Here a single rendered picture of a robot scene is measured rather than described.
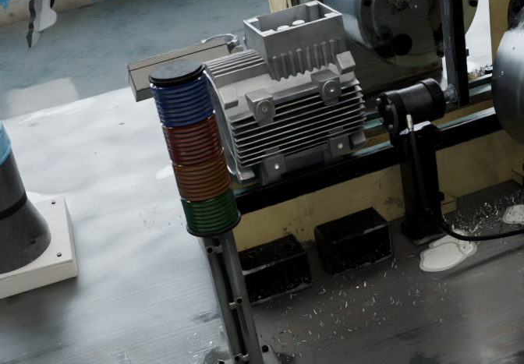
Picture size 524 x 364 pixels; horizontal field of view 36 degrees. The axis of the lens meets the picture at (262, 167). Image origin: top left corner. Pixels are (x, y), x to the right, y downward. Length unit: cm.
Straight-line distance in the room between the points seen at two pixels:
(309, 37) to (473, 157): 35
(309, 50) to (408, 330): 41
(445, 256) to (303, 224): 22
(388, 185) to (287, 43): 29
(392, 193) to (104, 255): 49
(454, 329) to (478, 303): 6
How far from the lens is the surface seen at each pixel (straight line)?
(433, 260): 120
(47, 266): 135
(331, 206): 125
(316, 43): 117
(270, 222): 122
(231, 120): 112
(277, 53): 115
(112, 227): 147
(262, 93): 113
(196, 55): 136
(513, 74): 107
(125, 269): 134
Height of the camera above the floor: 148
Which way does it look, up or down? 26 degrees down
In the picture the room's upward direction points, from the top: 12 degrees counter-clockwise
